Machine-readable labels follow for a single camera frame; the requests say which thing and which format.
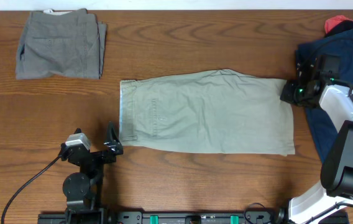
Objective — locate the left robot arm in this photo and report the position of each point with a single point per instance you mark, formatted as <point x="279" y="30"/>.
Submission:
<point x="83" y="189"/>

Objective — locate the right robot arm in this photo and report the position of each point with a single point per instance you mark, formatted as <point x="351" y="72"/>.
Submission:
<point x="323" y="203"/>

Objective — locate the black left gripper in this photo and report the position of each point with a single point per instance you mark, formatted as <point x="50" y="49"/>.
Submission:
<point x="114" y="149"/>

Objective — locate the red garment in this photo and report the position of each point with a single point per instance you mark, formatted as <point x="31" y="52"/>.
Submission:
<point x="334" y="21"/>

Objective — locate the folded grey shorts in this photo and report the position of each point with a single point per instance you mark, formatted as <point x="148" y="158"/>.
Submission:
<point x="70" y="44"/>

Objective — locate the khaki beige shorts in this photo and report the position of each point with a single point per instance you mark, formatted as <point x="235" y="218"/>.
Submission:
<point x="211" y="112"/>

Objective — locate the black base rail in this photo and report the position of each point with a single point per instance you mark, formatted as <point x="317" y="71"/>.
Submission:
<point x="250" y="216"/>

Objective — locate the navy blue shorts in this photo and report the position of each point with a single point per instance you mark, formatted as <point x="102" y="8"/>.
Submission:
<point x="320" y="125"/>

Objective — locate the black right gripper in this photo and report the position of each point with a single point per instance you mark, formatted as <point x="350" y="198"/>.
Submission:
<point x="287" y="94"/>

